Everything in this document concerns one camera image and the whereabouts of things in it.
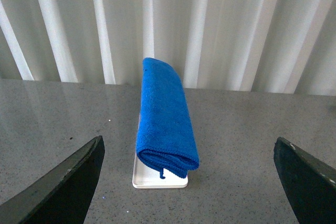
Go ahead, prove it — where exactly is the blue microfiber cloth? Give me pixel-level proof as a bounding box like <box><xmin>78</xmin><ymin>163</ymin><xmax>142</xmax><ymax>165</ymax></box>
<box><xmin>135</xmin><ymin>58</ymin><xmax>200</xmax><ymax>179</ymax></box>

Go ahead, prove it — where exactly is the white rack with wooden bars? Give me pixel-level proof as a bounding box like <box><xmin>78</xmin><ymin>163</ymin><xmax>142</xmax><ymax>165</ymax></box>
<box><xmin>132</xmin><ymin>105</ymin><xmax>200</xmax><ymax>188</ymax></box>

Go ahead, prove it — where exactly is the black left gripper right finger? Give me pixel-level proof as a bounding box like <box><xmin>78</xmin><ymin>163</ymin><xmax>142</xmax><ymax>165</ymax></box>
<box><xmin>274</xmin><ymin>137</ymin><xmax>335</xmax><ymax>223</ymax></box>

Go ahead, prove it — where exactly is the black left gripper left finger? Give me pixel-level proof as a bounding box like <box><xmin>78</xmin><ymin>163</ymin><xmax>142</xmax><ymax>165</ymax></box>
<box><xmin>1</xmin><ymin>136</ymin><xmax>105</xmax><ymax>223</ymax></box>

